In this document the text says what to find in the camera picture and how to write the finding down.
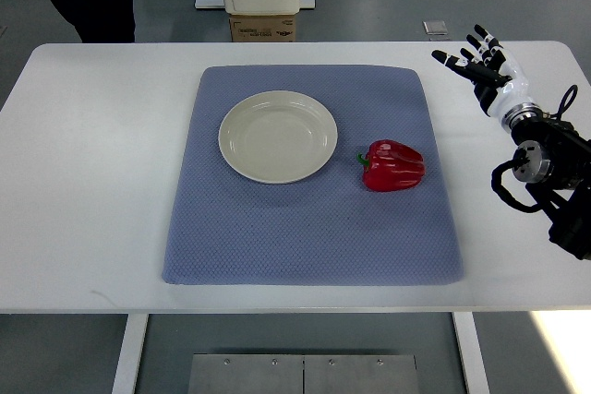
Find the blue textured mat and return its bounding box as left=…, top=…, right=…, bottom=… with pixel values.
left=163, top=65, right=464, bottom=286

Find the right white table leg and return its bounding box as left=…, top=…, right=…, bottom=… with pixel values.
left=452, top=312, right=490, bottom=394

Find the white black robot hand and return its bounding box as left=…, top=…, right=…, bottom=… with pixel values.
left=431, top=24, right=542, bottom=132

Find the cream round plate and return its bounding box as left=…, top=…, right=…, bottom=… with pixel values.
left=218, top=90, right=338, bottom=185

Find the grey metal floor plate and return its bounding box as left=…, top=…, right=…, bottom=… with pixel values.
left=188, top=353, right=419, bottom=393

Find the red bell pepper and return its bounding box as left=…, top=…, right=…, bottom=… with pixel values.
left=356, top=139, right=426, bottom=192

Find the cardboard box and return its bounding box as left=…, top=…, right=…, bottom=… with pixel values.
left=229, top=15, right=296, bottom=42

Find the left white table leg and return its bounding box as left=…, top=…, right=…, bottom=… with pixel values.
left=112, top=314, right=149, bottom=394

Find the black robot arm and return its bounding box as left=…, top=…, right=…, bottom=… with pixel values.
left=491, top=85, right=590, bottom=260

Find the white table leg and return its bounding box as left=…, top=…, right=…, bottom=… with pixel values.
left=452, top=312, right=490, bottom=394
left=112, top=314, right=149, bottom=394

